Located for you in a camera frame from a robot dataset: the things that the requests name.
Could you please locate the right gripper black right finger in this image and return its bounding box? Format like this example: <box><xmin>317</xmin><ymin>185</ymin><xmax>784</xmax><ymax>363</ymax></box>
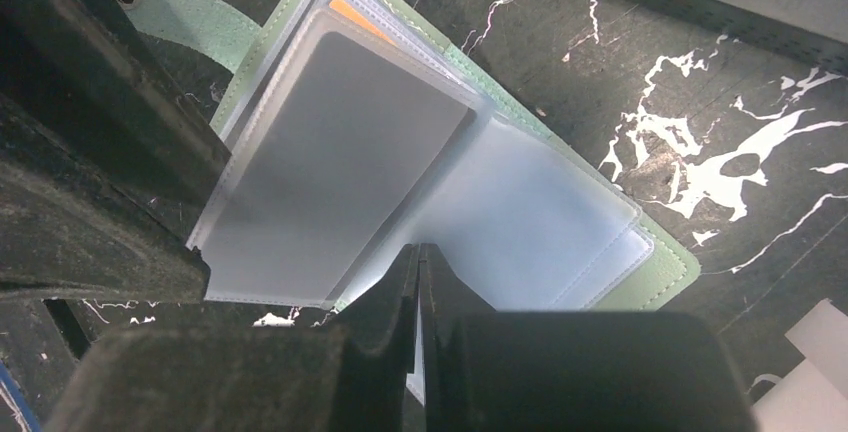
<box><xmin>418</xmin><ymin>244</ymin><xmax>757</xmax><ymax>431</ymax></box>

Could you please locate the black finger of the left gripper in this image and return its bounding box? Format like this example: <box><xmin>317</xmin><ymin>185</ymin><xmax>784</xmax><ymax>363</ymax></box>
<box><xmin>1</xmin><ymin>0</ymin><xmax>230</xmax><ymax>303</ymax></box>

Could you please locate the grey credit card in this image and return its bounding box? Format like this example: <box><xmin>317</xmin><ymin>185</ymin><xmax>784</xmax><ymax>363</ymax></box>
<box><xmin>201</xmin><ymin>32</ymin><xmax>468</xmax><ymax>304</ymax></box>

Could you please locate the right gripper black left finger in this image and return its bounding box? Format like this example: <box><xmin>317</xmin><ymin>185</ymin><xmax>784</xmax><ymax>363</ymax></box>
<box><xmin>46</xmin><ymin>245</ymin><xmax>419</xmax><ymax>431</ymax></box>

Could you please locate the green card holder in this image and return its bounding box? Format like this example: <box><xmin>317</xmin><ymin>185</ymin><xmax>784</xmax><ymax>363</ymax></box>
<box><xmin>152</xmin><ymin>0</ymin><xmax>700</xmax><ymax>310</ymax></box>

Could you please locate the white square box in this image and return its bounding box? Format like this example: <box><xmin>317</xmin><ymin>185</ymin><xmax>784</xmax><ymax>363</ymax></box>
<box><xmin>753</xmin><ymin>299</ymin><xmax>847</xmax><ymax>431</ymax></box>

